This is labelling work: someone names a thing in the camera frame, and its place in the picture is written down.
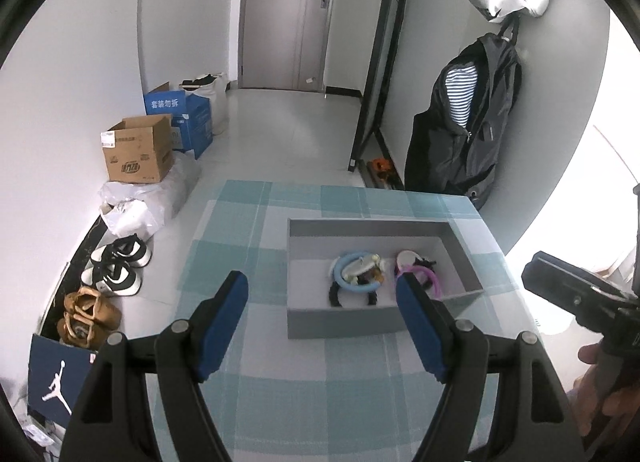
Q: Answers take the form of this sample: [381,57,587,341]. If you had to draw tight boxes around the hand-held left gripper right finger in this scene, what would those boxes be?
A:
[395,272,586,462]

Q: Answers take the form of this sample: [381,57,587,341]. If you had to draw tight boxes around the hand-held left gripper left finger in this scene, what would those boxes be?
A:
[60,269,250,462]

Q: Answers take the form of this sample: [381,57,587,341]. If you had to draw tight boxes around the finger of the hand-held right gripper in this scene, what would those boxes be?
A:
[521,251,626,330]

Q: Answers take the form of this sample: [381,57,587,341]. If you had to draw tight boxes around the purple bangle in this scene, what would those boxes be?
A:
[395,265,445,300]

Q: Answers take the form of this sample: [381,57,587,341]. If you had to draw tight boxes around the grey box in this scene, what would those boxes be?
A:
[286,216,485,340]

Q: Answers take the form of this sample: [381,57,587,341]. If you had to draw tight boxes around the cream hair clip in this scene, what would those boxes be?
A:
[345,256,383,283]

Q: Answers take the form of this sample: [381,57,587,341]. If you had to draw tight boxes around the black headband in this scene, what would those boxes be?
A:
[327,278,380,309]

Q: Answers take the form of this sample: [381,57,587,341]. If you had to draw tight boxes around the blue bangle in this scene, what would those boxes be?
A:
[332,252,386,293]

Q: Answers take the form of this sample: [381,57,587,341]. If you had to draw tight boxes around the person's right hand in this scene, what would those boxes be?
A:
[567,342,640,438]

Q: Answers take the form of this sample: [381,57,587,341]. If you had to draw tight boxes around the teal checked tablecloth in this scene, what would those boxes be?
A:
[150,179,546,462]

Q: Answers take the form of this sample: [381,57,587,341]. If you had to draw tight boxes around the black and white sneaker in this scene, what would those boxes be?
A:
[90,235,153,268]
[80,259,143,298]

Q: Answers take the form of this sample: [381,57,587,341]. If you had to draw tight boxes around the brown leather shoe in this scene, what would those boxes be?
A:
[56,315,108,350]
[64,289,123,330]

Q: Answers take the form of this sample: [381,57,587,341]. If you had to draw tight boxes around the white plastic bag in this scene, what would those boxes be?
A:
[99,197,163,239]

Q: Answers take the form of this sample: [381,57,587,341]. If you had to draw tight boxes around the clear plastic bag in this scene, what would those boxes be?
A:
[100,155,203,223]

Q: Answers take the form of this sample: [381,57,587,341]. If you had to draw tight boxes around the dark grey jacket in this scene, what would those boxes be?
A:
[404,32,523,210]

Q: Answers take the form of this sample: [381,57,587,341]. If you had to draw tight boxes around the dark blue shoe box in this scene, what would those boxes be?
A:
[27,333,98,430]

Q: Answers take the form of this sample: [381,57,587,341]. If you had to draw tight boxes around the brown cardboard box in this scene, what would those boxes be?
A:
[100,115,175,184]

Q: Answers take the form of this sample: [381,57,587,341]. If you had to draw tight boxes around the blue cardboard box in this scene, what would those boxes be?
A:
[144,82,214,160]

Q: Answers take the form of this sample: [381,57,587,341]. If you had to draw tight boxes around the striped shirt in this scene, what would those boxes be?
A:
[445,65,478,124]

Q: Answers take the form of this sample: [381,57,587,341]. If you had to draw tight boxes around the black metal floor stand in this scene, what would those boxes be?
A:
[348,0,418,190]

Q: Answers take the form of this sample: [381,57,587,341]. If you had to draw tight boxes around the grey door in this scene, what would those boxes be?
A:
[237,0,346,92]

